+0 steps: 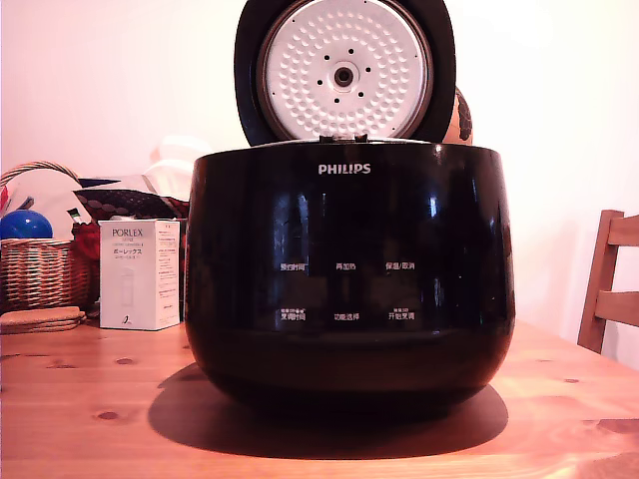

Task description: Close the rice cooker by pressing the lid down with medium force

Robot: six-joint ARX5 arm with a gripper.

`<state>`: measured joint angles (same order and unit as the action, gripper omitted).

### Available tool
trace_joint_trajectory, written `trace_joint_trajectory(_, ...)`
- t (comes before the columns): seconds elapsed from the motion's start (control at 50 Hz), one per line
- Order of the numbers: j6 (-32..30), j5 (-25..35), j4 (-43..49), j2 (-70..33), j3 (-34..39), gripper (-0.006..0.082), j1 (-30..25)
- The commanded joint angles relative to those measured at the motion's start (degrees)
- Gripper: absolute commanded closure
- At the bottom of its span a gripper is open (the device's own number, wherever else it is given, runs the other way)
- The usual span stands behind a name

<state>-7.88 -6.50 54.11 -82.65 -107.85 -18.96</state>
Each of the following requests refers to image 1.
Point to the black rice cooker lid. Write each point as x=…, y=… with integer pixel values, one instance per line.
x=344, y=75

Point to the red cloth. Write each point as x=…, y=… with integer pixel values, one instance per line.
x=86, y=259

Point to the woven wicker basket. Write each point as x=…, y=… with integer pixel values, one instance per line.
x=40, y=277

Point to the wooden chair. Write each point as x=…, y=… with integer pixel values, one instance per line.
x=599, y=279

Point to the brown patterned globe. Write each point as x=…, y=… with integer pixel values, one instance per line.
x=463, y=117

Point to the white plastic bag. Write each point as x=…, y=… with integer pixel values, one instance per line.
x=175, y=159

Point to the dark dotted cloth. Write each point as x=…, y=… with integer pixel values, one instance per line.
x=130, y=202

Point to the black Philips rice cooker body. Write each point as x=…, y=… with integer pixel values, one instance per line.
x=349, y=239

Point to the white paper sheet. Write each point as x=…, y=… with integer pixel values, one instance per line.
x=50, y=194

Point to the white Porlex box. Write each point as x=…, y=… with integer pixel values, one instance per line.
x=135, y=279

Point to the blue ball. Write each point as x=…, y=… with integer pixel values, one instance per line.
x=25, y=224

